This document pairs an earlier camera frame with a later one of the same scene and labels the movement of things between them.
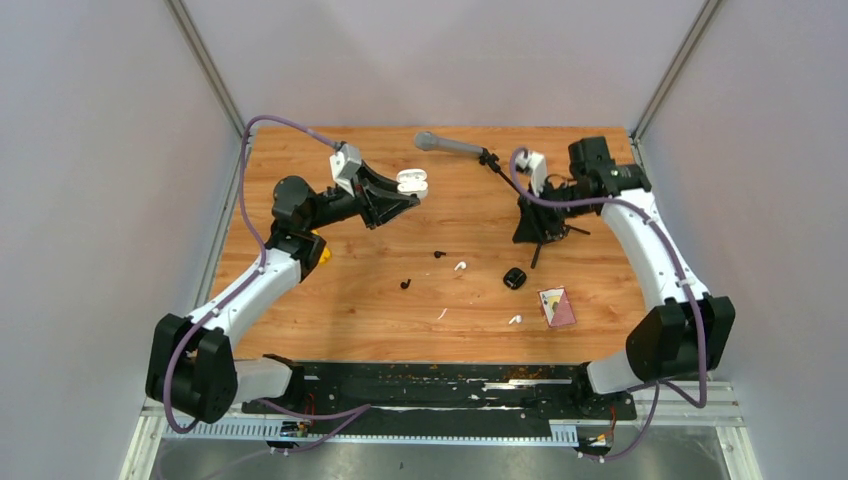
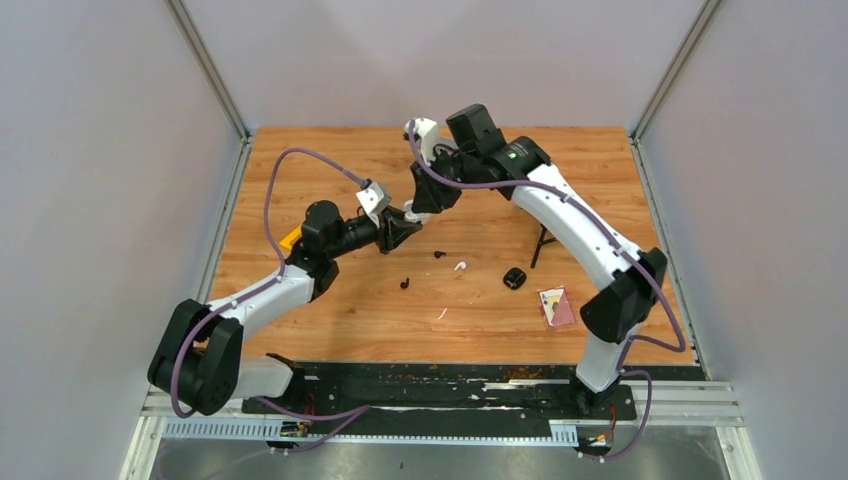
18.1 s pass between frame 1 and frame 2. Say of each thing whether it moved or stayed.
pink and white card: stayed
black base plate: stayed
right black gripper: moved
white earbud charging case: moved
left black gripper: moved
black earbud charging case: stayed
